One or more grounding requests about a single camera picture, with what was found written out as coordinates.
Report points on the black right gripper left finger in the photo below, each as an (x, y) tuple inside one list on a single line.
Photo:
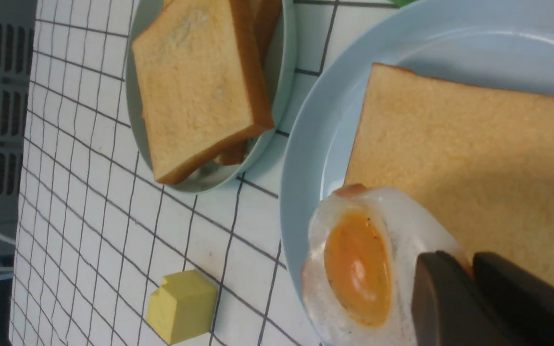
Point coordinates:
[(448, 309)]

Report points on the green foam cube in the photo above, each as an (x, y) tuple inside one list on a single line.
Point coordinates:
[(402, 3)]

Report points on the toast slice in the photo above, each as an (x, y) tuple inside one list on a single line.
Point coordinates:
[(265, 15), (201, 84), (480, 160)]

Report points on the green plate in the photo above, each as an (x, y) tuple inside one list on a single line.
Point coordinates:
[(278, 69)]

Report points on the fried egg front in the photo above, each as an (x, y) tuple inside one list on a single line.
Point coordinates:
[(358, 277)]

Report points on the yellow foam cube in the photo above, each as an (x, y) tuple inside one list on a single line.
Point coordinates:
[(182, 307)]

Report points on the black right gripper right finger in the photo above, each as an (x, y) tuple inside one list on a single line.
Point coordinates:
[(523, 301)]

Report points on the light blue plate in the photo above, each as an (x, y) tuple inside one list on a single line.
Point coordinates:
[(506, 44)]

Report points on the white grid tablecloth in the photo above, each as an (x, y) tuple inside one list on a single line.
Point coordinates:
[(96, 234)]

